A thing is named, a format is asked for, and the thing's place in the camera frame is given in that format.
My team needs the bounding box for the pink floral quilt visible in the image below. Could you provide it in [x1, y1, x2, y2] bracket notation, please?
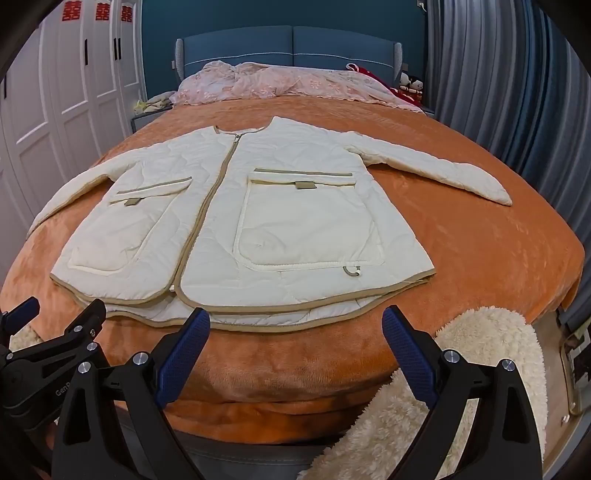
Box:
[170, 60, 428, 113]

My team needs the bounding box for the white plush toy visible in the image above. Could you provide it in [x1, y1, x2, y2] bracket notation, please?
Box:
[399, 71, 424, 94]

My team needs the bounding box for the cream quilted jacket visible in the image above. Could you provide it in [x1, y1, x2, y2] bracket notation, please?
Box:
[27, 115, 514, 329]

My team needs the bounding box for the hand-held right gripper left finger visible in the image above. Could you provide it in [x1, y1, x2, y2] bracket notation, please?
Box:
[52, 308, 211, 480]

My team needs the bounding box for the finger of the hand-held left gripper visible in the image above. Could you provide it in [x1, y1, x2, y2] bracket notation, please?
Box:
[0, 299, 109, 384]
[0, 296, 41, 333]

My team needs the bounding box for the blue upholstered headboard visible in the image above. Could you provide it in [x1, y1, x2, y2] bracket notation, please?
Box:
[175, 25, 403, 90]

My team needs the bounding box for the orange plush blanket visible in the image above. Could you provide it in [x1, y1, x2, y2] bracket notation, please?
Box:
[0, 95, 585, 437]

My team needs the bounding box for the red cloth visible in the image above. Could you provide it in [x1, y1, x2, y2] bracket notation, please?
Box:
[346, 62, 393, 88]

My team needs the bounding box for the grey curtain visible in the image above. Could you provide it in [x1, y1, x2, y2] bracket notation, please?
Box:
[422, 0, 591, 324]

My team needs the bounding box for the blue nightstand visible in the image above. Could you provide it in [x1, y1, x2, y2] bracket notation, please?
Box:
[130, 108, 174, 134]

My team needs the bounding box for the white panelled wardrobe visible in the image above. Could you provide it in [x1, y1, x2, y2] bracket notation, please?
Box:
[0, 0, 146, 278]

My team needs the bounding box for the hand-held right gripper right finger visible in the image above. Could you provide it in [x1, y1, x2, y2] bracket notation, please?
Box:
[381, 305, 543, 480]

